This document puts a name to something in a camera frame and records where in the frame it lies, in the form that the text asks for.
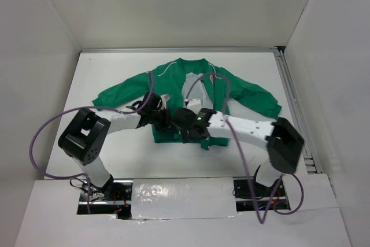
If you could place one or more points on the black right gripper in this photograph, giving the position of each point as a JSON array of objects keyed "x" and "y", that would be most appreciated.
[{"x": 186, "y": 133}]

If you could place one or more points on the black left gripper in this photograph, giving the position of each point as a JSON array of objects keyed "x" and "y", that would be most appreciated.
[{"x": 166, "y": 125}]

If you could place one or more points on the green zip jacket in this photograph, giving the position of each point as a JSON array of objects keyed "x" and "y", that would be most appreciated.
[{"x": 182, "y": 79}]

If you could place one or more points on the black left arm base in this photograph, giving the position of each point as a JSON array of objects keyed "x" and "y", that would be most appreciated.
[{"x": 115, "y": 201}]

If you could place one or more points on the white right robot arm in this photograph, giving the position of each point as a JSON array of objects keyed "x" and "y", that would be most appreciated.
[{"x": 278, "y": 138}]

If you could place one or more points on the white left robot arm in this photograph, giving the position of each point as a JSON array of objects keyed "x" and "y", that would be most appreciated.
[{"x": 84, "y": 137}]

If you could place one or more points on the white cover panel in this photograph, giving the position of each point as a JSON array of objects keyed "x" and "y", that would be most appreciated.
[{"x": 188, "y": 198}]

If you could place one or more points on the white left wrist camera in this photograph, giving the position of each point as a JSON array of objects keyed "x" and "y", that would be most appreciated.
[{"x": 165, "y": 98}]

